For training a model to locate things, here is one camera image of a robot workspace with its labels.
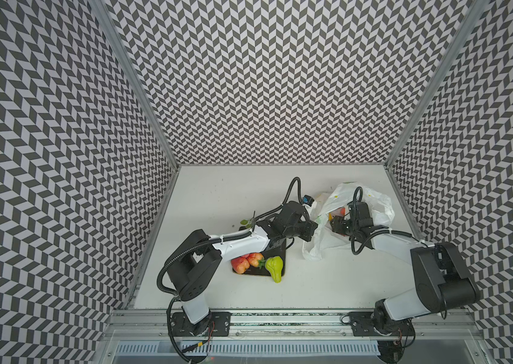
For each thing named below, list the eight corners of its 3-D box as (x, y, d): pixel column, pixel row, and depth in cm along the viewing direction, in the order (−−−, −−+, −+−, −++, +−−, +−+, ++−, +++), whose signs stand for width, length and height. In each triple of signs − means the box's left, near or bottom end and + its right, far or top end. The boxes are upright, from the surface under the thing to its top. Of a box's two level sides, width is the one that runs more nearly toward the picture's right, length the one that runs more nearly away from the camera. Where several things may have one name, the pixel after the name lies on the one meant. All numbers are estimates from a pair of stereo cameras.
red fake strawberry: (231, 275, 84) (229, 270, 80) (233, 261, 87) (231, 256, 84) (248, 275, 84) (247, 270, 80) (249, 261, 87) (248, 256, 84)
